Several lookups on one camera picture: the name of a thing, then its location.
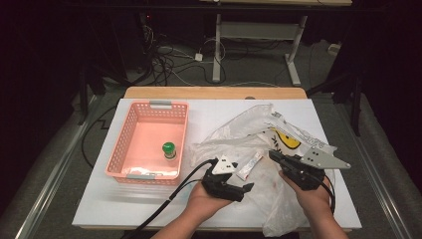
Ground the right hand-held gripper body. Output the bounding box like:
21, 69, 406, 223
282, 146, 351, 192

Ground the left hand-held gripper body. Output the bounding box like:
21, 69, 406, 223
202, 154, 246, 203

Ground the white ointment tube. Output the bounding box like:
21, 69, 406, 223
236, 151, 264, 181

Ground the clear plastic bag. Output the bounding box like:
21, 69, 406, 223
189, 103, 337, 237

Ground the small green-capped bottle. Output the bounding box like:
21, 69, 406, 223
161, 141, 178, 161

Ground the white dropper bottle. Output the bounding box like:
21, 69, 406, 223
130, 166, 179, 177

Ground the pink plastic basket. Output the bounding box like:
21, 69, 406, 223
105, 100, 190, 186

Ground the person's left hand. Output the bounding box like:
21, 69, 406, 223
185, 182, 233, 222

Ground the person's right hand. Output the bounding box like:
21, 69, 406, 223
280, 172, 332, 217

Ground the wooden table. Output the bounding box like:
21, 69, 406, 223
123, 87, 308, 100

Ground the black metal stand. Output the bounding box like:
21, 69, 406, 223
76, 13, 133, 126
307, 66, 364, 137

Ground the white board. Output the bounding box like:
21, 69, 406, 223
72, 98, 362, 230

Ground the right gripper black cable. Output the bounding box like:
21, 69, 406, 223
321, 173, 336, 214

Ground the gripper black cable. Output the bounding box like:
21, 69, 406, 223
120, 158, 218, 239
321, 173, 336, 214

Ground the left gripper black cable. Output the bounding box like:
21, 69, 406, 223
120, 158, 218, 239

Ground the metal floor rail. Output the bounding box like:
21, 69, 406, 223
16, 96, 103, 239
334, 103, 414, 239

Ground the white metal desk frame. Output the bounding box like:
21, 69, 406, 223
198, 0, 353, 87

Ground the tangle of floor cables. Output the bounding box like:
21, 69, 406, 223
140, 24, 227, 88

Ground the black floor cable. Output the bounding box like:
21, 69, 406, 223
81, 105, 117, 169

